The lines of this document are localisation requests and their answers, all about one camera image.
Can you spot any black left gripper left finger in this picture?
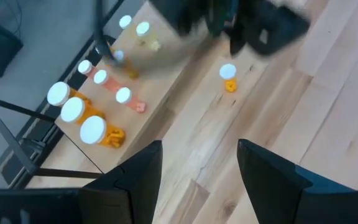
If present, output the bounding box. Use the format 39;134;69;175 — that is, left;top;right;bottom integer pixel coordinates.
78;139;163;224

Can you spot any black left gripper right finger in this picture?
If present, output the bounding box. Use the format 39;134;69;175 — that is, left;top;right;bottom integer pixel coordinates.
236;138;358;224

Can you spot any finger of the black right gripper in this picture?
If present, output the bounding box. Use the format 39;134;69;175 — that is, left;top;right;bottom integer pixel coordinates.
228;29;247;57

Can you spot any large orange pill bottle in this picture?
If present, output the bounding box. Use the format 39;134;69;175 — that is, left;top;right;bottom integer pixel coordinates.
60;96;106;125
46;81;92;107
79;115;127;149

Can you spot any small pale yellow pill bottle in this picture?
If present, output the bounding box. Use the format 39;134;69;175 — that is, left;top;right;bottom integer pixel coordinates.
135;21;162;52
118;14;136;35

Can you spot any small pink pill bottle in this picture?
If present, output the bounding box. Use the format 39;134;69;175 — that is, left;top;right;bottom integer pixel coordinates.
93;69;124;94
77;59;101;78
115;86;147;114

